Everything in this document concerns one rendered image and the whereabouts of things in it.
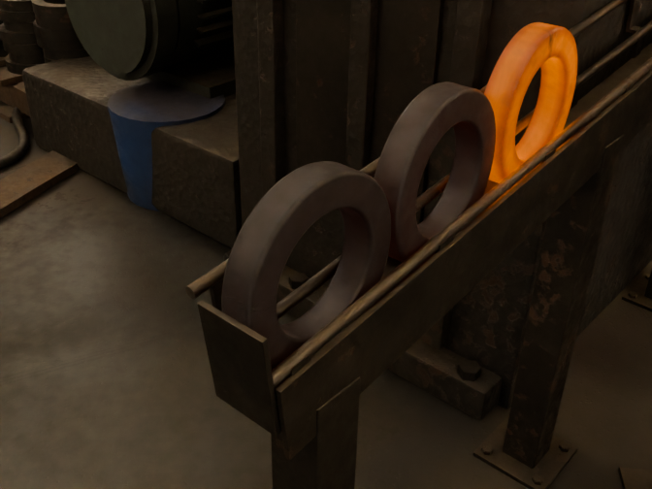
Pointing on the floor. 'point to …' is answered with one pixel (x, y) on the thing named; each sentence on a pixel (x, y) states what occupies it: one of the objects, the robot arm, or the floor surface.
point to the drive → (81, 106)
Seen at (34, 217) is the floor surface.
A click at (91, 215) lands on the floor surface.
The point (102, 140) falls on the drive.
